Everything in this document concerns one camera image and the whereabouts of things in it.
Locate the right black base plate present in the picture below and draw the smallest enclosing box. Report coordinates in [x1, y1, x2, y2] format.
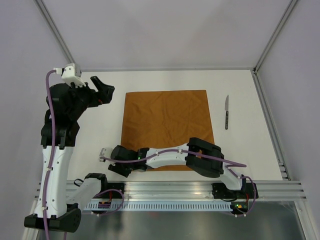
[211, 182, 259, 201]

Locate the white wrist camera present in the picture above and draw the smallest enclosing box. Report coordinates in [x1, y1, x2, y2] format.
[54, 62, 85, 88]
[99, 147, 113, 162]

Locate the rear aluminium frame bar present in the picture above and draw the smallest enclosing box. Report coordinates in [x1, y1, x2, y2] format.
[81, 66, 254, 73]

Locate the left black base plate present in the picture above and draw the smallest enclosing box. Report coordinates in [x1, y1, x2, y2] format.
[98, 182, 125, 200]

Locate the right aluminium side rail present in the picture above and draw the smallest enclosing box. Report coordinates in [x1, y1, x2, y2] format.
[251, 69, 292, 181]

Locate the orange cloth napkin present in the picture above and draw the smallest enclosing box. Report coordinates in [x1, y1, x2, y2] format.
[120, 90, 216, 172]

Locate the steak knife marbled handle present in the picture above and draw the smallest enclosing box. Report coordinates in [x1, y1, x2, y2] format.
[224, 95, 229, 130]

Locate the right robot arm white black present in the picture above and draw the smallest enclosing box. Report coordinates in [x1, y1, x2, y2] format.
[101, 137, 259, 202]

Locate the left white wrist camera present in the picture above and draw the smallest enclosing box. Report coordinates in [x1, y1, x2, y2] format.
[54, 62, 85, 88]

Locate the left aluminium frame post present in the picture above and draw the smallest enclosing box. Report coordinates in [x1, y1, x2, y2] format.
[33, 0, 77, 63]

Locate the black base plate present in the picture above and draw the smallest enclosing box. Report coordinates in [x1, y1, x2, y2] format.
[98, 182, 125, 200]
[211, 182, 259, 201]

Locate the aluminium mounting rail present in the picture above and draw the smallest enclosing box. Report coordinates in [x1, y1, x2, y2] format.
[121, 180, 307, 202]

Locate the white slotted cable duct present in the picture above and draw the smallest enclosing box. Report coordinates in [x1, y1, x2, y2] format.
[84, 201, 232, 212]

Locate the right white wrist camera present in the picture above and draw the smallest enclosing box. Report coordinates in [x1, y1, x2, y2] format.
[99, 147, 113, 162]

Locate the aluminium frame post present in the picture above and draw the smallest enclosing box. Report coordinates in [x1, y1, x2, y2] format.
[33, 0, 77, 63]
[252, 0, 300, 75]

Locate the right aluminium frame post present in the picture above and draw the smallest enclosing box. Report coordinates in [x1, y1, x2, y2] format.
[252, 0, 300, 75]

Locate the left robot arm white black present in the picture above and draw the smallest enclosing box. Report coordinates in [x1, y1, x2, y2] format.
[24, 76, 115, 234]

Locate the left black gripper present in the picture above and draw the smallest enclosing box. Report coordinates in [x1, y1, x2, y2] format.
[67, 75, 114, 119]

